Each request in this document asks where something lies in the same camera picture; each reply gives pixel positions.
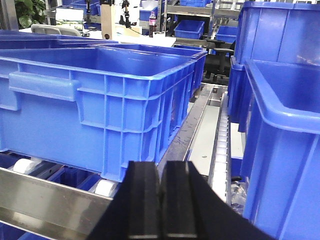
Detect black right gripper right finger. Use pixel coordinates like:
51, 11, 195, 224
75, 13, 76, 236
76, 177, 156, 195
161, 161, 271, 240

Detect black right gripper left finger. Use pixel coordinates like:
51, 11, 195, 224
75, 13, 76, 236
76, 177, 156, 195
87, 161, 160, 240

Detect blue lower-right front bin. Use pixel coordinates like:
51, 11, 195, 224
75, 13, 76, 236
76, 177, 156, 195
243, 59, 320, 240

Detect blue bin on far shelf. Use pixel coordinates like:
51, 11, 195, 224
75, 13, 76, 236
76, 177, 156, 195
174, 20, 205, 40

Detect large blue upper bin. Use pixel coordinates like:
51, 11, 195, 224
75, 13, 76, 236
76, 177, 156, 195
228, 1, 320, 123

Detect white roller track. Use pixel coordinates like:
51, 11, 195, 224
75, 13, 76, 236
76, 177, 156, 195
212, 93, 230, 181

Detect clear plastic bags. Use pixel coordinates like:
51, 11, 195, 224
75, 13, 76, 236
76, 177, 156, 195
230, 181, 248, 216

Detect blue ribbed upper-left crate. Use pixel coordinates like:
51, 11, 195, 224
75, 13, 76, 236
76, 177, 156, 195
0, 47, 196, 182

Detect black office chair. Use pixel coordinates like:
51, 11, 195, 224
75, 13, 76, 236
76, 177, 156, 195
204, 39, 236, 79

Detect purple drink bottle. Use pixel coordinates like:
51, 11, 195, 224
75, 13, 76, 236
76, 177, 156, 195
148, 11, 157, 38

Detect tall cardboard piece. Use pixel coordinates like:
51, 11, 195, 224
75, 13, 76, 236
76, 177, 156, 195
100, 4, 116, 40

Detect green potted plant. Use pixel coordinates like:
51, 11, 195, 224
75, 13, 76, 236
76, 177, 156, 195
14, 0, 46, 30

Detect steel lane guide rail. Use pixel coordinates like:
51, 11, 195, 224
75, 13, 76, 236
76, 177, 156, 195
157, 84, 214, 176

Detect stainless steel shelf rail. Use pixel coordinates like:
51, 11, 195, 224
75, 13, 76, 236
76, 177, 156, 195
0, 168, 112, 240

